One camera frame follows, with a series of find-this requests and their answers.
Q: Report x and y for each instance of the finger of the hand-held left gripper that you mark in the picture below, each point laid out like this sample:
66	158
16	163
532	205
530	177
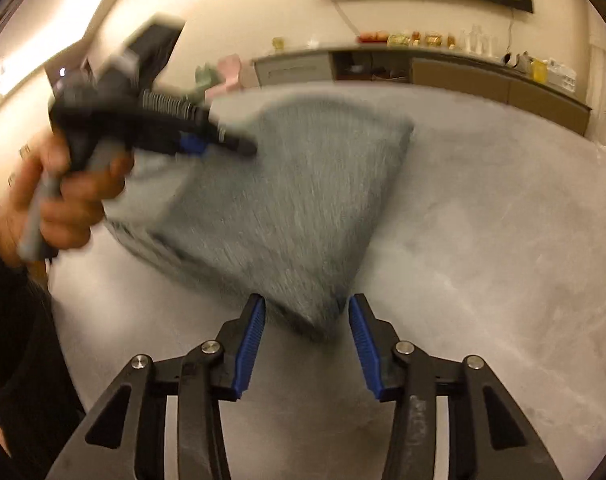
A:
228	140

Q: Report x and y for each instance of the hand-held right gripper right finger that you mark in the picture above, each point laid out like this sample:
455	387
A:
365	345

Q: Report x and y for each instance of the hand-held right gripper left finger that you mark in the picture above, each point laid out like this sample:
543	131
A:
248	345

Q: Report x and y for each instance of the grey knit sweater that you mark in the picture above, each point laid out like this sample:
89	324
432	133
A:
283	200

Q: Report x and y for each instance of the person's left forearm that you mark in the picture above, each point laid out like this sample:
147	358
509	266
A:
23	360

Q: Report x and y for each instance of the person's left hand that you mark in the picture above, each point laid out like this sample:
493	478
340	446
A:
68	210

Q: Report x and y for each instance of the small yellow box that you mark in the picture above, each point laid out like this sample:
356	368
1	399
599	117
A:
279	43

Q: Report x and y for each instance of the red tray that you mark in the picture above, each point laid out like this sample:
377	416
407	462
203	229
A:
373	36

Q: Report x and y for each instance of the gold gift boxes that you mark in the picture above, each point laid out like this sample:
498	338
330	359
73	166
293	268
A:
415	39

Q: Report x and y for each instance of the grey long low cabinet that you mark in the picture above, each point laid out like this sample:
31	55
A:
458	82

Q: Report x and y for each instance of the clear bottles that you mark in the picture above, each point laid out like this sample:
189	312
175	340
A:
478	42

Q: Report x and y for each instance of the yellow packet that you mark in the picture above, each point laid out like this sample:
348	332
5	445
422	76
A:
538	70

